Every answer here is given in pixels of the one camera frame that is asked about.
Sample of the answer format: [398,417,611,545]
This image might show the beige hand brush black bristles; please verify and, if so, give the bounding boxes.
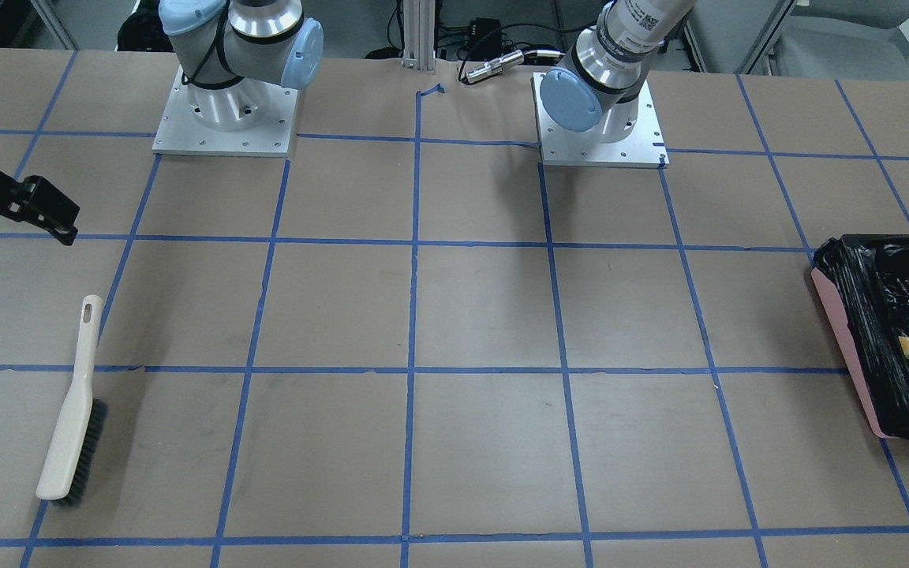
[36,294,108,506]

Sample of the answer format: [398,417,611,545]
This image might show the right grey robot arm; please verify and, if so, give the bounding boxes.
[0,1,324,245]

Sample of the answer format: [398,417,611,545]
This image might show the pink bin with black bag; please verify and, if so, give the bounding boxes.
[811,234,909,441]

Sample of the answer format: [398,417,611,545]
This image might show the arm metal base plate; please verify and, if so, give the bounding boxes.
[151,69,303,159]
[533,73,670,169]

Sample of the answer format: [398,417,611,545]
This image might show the aluminium frame post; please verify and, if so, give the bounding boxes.
[400,0,437,74]

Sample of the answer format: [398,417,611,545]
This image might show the silver cable connector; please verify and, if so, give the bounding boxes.
[459,50,526,85]

